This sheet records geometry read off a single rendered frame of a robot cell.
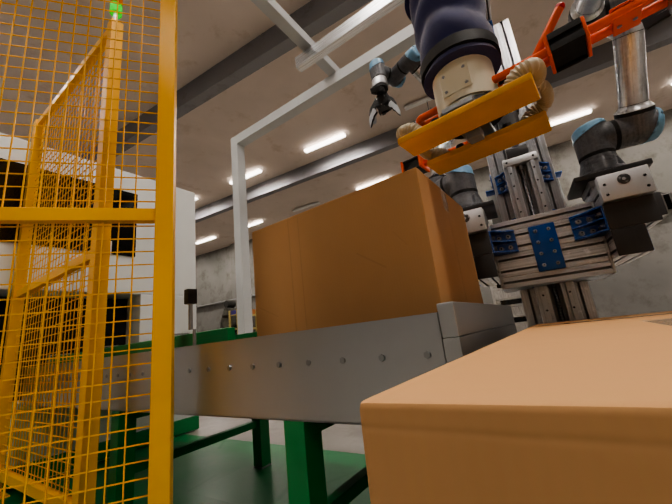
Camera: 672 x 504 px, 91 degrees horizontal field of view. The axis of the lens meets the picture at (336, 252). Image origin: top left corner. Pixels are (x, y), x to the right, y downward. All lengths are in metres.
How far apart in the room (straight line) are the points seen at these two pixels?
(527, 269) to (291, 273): 0.92
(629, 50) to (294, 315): 1.45
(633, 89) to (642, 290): 10.39
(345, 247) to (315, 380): 0.35
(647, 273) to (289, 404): 11.51
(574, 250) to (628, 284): 10.37
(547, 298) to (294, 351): 1.11
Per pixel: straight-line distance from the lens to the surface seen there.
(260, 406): 0.89
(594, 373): 0.20
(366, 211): 0.88
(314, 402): 0.77
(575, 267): 1.48
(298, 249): 1.00
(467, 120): 0.98
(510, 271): 1.49
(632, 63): 1.69
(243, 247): 4.08
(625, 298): 11.81
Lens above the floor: 0.57
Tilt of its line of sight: 14 degrees up
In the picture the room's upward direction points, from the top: 7 degrees counter-clockwise
